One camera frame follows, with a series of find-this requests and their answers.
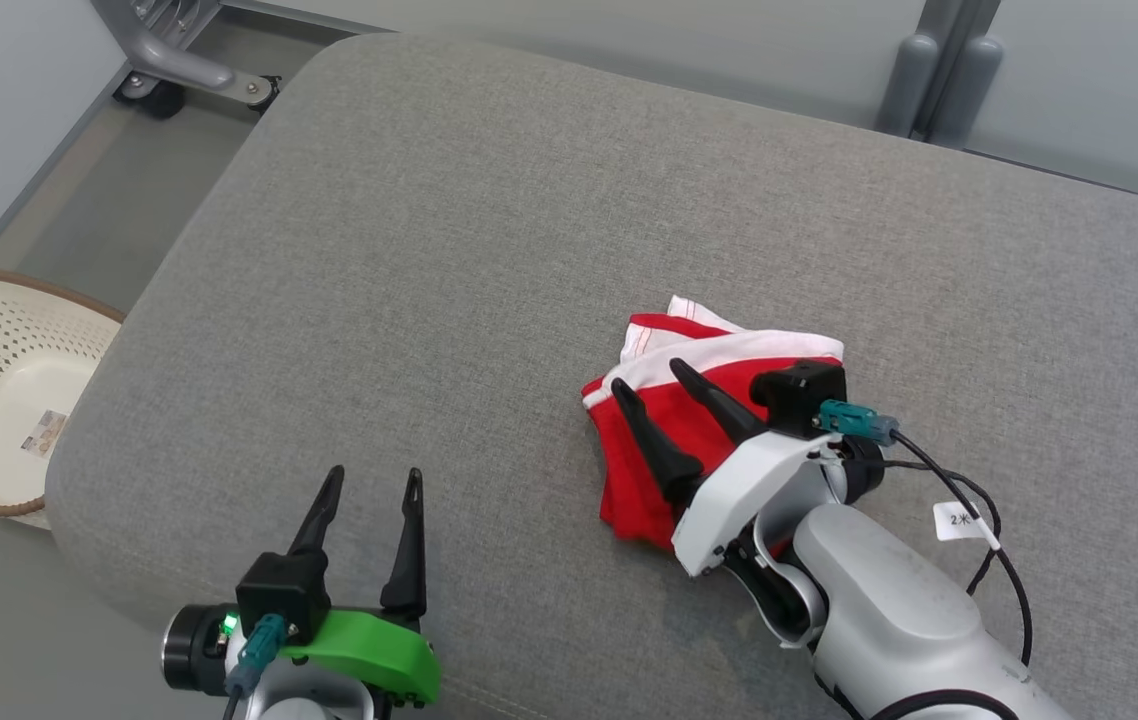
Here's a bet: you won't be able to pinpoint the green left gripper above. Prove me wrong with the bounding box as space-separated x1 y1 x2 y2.
279 465 442 707

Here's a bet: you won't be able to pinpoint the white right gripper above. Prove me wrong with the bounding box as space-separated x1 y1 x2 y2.
610 358 850 578

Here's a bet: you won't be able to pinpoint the red shorts with white trim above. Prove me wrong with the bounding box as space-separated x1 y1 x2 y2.
582 295 845 551

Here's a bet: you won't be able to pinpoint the grey fabric sofa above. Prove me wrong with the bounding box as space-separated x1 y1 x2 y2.
44 32 1138 720

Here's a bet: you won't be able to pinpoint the paper sticker in basket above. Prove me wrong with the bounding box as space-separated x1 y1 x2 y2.
21 410 67 459

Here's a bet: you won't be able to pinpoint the grey metal stand with caster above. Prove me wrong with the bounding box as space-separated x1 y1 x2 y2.
89 0 282 121

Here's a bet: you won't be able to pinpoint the black left cable teal plug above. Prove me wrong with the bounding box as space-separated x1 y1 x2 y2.
222 614 288 720

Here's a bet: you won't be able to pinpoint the black cable teal plug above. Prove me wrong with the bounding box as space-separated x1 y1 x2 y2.
222 614 288 720
819 400 1032 666

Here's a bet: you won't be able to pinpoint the black right cable teal plug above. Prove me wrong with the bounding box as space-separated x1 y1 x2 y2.
819 400 1032 666

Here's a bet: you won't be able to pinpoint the white cable label tag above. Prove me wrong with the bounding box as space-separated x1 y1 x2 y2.
934 500 988 542

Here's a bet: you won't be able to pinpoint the grey rounded partition post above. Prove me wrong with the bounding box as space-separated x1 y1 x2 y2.
876 33 940 138
932 35 1005 151

